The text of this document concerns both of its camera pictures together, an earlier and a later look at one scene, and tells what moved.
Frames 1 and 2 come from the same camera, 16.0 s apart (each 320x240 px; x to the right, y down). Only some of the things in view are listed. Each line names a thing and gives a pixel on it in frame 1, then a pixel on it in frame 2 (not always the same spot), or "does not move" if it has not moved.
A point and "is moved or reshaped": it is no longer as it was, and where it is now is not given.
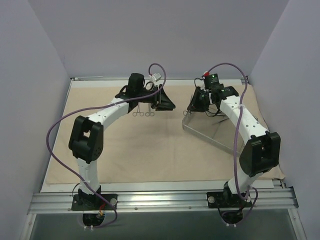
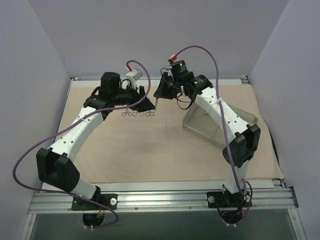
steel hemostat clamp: (185, 112) is moved or reshaped
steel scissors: (149, 113) does not move
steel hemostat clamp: (134, 114) does not move
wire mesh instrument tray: (217, 128) does not move
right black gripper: (200, 97) → (163, 87)
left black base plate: (94, 202) does not move
